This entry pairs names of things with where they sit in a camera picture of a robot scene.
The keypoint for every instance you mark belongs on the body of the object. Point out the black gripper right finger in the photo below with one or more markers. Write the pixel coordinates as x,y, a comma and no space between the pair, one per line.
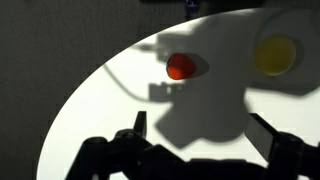
290,156

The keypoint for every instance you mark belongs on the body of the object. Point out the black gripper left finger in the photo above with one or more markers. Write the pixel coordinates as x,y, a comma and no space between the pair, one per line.
130,156

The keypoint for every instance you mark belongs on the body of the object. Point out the red toy strawberry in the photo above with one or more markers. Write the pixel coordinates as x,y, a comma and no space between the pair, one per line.
181,66

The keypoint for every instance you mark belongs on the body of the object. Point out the yellow toy lemon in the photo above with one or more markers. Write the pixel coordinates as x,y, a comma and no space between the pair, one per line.
275,55

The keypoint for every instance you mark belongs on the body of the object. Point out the black device with blue light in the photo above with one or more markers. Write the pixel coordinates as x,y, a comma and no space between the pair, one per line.
191,4

